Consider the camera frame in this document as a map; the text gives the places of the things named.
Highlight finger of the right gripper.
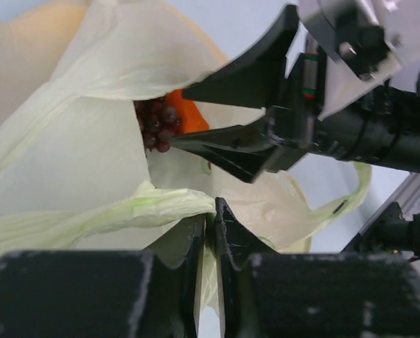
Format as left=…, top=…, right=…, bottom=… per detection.
left=171, top=113, right=276, bottom=183

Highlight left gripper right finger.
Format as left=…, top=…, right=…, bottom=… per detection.
left=213, top=197, right=274, bottom=337

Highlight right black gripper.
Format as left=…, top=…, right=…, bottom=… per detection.
left=182, top=1, right=420, bottom=173

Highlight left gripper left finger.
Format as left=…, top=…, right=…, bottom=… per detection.
left=149, top=215, right=205, bottom=337

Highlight orange fake persimmon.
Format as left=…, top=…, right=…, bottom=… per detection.
left=166, top=89, right=209, bottom=134

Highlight translucent plastic avocado-print bag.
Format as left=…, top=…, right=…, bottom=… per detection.
left=0, top=1, right=371, bottom=256

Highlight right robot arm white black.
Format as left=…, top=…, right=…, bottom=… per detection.
left=172, top=1, right=420, bottom=259

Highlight dark red fake grapes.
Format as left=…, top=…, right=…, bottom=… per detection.
left=133, top=96, right=183, bottom=153

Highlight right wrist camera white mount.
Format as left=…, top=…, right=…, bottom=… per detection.
left=298, top=1, right=402, bottom=120

